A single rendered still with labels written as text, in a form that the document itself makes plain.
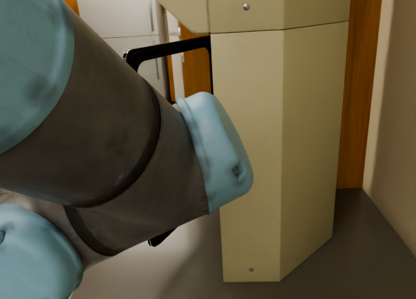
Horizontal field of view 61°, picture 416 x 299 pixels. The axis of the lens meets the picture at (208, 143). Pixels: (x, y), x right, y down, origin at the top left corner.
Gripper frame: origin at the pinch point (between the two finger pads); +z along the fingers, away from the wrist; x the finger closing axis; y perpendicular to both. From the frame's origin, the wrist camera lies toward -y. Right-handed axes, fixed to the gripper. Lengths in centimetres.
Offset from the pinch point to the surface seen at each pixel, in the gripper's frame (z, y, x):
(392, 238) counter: 16, -34, -50
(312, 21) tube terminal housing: 9.2, 13.5, -28.9
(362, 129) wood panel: 40, -17, -51
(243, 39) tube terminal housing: 4.0, 11.8, -17.2
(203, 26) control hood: 4.1, 14.2, -11.3
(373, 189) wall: 40, -35, -56
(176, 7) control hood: 4.2, 17.1, -7.6
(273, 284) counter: 3.1, -34.1, -21.6
